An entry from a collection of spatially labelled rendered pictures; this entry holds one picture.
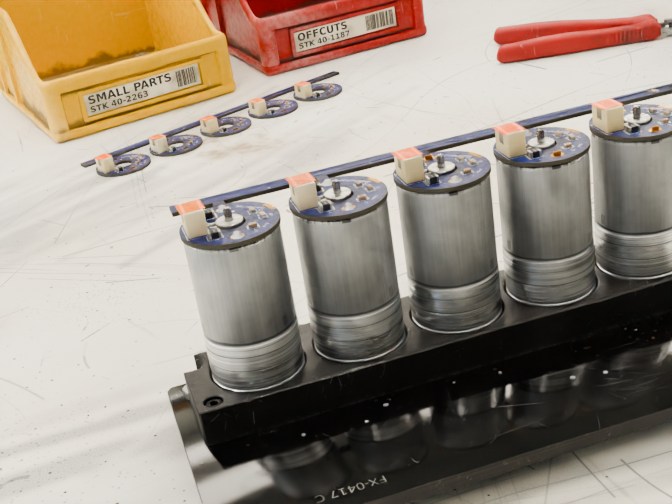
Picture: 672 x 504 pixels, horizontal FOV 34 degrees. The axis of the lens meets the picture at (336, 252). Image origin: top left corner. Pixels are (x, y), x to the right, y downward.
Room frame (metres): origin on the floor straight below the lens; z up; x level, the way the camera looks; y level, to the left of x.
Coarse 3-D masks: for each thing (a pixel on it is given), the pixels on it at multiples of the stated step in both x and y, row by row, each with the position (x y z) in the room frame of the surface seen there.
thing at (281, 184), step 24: (624, 96) 0.30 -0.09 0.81; (648, 96) 0.29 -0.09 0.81; (528, 120) 0.29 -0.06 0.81; (552, 120) 0.29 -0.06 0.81; (432, 144) 0.28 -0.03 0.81; (456, 144) 0.28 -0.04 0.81; (336, 168) 0.27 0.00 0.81; (360, 168) 0.27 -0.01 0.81; (240, 192) 0.27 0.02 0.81; (264, 192) 0.27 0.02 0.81
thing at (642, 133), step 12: (624, 108) 0.29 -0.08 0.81; (648, 108) 0.28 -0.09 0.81; (660, 108) 0.28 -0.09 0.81; (660, 120) 0.27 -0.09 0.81; (600, 132) 0.27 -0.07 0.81; (612, 132) 0.27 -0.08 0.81; (624, 132) 0.27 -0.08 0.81; (636, 132) 0.27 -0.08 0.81; (648, 132) 0.27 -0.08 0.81; (660, 132) 0.26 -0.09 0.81
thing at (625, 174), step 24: (624, 120) 0.28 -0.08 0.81; (648, 120) 0.27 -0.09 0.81; (600, 144) 0.27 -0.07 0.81; (624, 144) 0.27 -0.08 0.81; (648, 144) 0.26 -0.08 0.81; (600, 168) 0.27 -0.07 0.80; (624, 168) 0.27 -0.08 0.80; (648, 168) 0.26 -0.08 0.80; (600, 192) 0.27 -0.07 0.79; (624, 192) 0.27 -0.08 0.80; (648, 192) 0.26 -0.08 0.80; (600, 216) 0.27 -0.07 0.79; (624, 216) 0.27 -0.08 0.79; (648, 216) 0.26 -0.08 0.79; (600, 240) 0.27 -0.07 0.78; (624, 240) 0.27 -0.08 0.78; (648, 240) 0.26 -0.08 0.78; (600, 264) 0.27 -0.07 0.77; (624, 264) 0.27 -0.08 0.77; (648, 264) 0.26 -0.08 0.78
